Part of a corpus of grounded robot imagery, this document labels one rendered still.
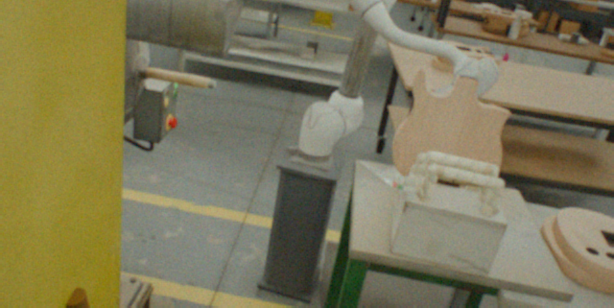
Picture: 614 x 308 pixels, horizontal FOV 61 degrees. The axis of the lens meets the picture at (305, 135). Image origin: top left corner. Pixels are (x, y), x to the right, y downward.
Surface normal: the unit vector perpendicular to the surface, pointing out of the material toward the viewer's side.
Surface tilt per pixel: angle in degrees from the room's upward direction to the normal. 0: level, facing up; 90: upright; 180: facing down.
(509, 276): 0
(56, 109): 90
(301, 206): 90
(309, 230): 90
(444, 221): 90
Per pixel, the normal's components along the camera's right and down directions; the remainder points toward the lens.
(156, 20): -0.11, 0.40
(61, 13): 0.98, 0.19
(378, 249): 0.16, -0.90
